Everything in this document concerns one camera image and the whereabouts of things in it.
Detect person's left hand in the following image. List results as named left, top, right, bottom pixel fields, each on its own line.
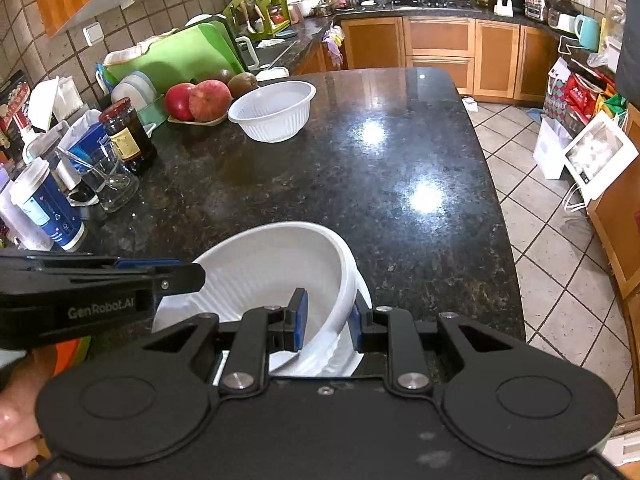
left=0, top=350, right=57, bottom=457

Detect gas stove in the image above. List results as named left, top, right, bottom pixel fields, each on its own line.
left=360, top=0, right=477, bottom=11

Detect stack of white containers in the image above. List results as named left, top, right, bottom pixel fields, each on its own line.
left=110, top=70, right=156, bottom=111

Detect clear glass cup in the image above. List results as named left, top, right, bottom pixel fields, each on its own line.
left=55, top=144, right=140, bottom=214

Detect dark sauce jar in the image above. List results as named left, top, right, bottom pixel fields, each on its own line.
left=98, top=97, right=159, bottom=176

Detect white gift box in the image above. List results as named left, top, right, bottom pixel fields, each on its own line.
left=563, top=109, right=640, bottom=199

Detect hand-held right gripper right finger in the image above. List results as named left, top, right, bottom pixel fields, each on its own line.
left=349, top=304, right=526, bottom=395

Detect blue white paper cup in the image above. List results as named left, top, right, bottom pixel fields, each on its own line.
left=9, top=157, right=87, bottom=253

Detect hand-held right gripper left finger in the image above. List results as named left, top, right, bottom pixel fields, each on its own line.
left=144, top=287, right=308, bottom=395

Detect blue white tissue pack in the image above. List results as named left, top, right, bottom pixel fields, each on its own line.
left=67, top=108, right=119, bottom=172

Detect green cutting board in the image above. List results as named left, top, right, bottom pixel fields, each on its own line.
left=102, top=18, right=249, bottom=97

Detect black snack bag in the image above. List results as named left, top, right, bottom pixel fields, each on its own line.
left=0, top=69, right=32, bottom=134

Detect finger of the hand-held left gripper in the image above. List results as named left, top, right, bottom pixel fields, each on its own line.
left=149, top=263, right=207, bottom=307
left=112, top=258, right=184, bottom=270

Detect white bottle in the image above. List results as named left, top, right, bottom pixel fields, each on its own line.
left=0, top=180, right=54, bottom=254

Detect teal mug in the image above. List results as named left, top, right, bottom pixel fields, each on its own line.
left=573, top=13, right=601, bottom=52

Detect red apple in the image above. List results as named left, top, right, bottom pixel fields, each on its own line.
left=188, top=78, right=234, bottom=124
left=164, top=82, right=199, bottom=122

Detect brown kiwi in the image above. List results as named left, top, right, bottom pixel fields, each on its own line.
left=227, top=72, right=260, bottom=100

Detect white paper carrier bag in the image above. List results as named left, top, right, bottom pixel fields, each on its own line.
left=532, top=117, right=574, bottom=180

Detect green dish rack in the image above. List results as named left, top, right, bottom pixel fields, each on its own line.
left=222, top=0, right=301, bottom=44

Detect purple rubber gloves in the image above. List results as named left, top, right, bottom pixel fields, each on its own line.
left=322, top=27, right=346, bottom=69

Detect white electric cooker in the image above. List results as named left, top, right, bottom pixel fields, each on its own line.
left=547, top=7, right=579, bottom=35

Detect ribbed white plastic bowl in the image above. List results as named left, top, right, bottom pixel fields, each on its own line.
left=228, top=80, right=318, bottom=143

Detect wooden lower cabinets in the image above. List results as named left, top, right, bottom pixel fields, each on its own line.
left=290, top=15, right=562, bottom=107

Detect red gift bag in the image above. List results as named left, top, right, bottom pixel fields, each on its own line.
left=562, top=73, right=607, bottom=122

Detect smooth white plastic bowl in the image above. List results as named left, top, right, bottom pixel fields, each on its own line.
left=190, top=221, right=359, bottom=376
left=151, top=270, right=374, bottom=379

